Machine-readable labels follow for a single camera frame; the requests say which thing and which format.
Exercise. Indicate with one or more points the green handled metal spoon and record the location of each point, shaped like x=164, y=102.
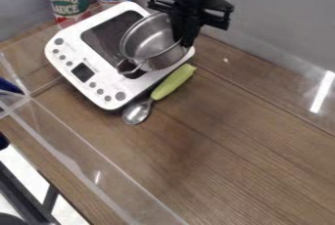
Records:
x=137, y=111

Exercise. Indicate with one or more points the white and black stove top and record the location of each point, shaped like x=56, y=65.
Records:
x=84, y=51

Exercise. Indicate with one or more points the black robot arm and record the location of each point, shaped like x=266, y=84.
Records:
x=191, y=14

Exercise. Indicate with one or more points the silver steel pot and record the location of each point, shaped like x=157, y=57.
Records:
x=148, y=45

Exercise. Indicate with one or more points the clear acrylic barrier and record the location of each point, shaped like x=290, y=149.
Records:
x=113, y=168

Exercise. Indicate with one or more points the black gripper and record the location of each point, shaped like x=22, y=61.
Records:
x=191, y=14

